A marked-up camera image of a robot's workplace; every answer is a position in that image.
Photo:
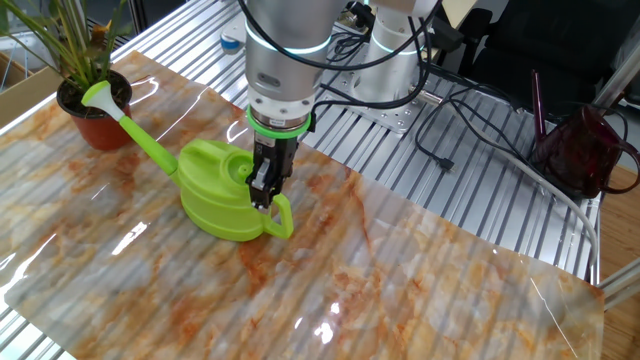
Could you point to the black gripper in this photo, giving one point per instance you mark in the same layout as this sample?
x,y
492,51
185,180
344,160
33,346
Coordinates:
x,y
280,155

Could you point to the green plastic watering can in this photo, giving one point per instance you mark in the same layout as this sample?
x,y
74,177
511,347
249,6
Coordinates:
x,y
210,200

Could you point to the green plant in terracotta pot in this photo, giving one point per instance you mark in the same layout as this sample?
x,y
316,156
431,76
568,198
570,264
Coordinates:
x,y
100,135

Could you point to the orange marble pattern mat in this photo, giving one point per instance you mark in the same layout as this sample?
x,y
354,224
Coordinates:
x,y
350,280

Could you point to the brown cardboard box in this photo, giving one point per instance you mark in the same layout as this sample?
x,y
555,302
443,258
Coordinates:
x,y
30,92

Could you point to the dark red transparent watering can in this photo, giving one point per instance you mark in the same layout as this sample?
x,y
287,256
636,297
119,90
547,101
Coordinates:
x,y
575,155

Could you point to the black office chair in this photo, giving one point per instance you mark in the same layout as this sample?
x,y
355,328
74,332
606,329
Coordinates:
x,y
550,40

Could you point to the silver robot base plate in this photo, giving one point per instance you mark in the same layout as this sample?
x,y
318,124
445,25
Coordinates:
x,y
400,120

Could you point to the aluminium frame post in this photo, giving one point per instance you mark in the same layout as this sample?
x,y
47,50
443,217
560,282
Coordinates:
x,y
617,80
620,285

